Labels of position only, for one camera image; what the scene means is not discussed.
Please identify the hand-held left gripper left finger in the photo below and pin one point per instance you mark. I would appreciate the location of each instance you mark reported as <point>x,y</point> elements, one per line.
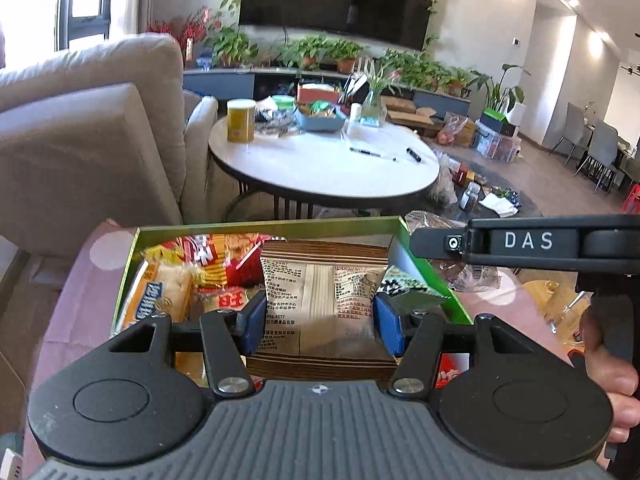
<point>255,322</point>

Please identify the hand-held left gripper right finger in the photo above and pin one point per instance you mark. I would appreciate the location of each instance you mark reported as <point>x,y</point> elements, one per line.
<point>387,322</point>

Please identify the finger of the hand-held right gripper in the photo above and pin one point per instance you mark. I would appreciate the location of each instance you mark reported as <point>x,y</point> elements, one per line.
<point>520,240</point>

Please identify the red rice cracker packet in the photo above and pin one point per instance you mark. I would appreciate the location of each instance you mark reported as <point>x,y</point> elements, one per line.
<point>227,301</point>

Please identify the green patterned snack packet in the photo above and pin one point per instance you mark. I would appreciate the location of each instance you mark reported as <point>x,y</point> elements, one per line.
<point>405,285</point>

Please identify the large red snack bag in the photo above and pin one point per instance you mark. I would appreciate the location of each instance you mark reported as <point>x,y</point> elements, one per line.
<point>235,260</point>

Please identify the brown striped snack packet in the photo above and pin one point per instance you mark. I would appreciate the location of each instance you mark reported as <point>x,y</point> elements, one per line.
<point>320,300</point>

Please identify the yellow cake packet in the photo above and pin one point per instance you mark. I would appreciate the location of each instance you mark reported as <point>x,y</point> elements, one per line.
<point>160,295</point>

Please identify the green cardboard box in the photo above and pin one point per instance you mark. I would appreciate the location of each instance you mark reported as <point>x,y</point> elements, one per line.
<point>125,280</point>

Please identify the person's right hand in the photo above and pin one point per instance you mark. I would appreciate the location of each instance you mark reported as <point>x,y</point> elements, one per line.
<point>617,390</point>

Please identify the white cloth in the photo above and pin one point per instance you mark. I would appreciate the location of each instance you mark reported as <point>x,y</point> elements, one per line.
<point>497,205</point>

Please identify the dark round low table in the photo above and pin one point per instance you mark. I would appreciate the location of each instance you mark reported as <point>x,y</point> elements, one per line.
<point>525,195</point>

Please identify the clear storage bin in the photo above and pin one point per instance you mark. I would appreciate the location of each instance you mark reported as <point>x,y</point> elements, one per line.
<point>495,147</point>

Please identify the red plastic stool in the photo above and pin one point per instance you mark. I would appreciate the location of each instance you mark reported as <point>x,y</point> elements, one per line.
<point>632,199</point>

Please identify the grey dining chair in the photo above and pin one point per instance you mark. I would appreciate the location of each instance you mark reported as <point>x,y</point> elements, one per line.
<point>600,150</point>
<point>572,130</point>

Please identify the plastic bag with fruit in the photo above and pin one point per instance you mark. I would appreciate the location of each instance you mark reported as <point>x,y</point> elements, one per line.
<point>455,132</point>

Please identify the white plant pot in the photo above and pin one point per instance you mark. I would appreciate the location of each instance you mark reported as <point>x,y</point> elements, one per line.
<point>517,114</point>

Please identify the black marker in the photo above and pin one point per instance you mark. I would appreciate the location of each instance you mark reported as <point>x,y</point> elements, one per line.
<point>413,154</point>

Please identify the tall leafy plant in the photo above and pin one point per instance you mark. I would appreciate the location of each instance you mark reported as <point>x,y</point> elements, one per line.
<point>500,95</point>

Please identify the round white coffee table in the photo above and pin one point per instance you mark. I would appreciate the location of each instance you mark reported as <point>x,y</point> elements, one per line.
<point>325,170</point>

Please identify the black white pen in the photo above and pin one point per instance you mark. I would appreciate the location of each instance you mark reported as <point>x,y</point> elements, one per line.
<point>372,154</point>

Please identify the open cardboard box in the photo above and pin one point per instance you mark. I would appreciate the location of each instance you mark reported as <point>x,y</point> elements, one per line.
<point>405,107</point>

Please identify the pink polka dot tablecloth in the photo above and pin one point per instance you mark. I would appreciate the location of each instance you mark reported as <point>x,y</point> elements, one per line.
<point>80,310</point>

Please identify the glass vase with stems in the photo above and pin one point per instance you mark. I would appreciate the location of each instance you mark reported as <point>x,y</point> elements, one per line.
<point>372,107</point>

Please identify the yellow canister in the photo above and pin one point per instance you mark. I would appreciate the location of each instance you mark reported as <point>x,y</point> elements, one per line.
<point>241,122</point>

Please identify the small white cup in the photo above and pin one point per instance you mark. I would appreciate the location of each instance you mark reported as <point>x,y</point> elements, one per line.
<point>355,112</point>

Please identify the blue basket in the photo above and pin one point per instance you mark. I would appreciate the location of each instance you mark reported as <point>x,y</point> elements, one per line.
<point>320,122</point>

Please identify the red orange box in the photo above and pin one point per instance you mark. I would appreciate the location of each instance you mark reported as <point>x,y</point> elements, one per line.
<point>317,94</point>

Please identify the grey television cabinet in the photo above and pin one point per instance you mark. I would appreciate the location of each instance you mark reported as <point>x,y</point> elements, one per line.
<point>225,82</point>

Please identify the beige sofa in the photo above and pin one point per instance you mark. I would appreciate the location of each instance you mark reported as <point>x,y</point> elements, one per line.
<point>75,160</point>

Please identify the row of potted plants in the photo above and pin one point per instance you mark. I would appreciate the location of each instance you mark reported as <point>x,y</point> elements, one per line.
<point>230,47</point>

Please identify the red flower arrangement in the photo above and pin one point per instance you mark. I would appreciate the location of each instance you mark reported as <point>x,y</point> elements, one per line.
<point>185,30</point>

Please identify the black wall television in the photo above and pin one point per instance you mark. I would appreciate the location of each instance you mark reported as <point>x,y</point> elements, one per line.
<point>340,0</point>

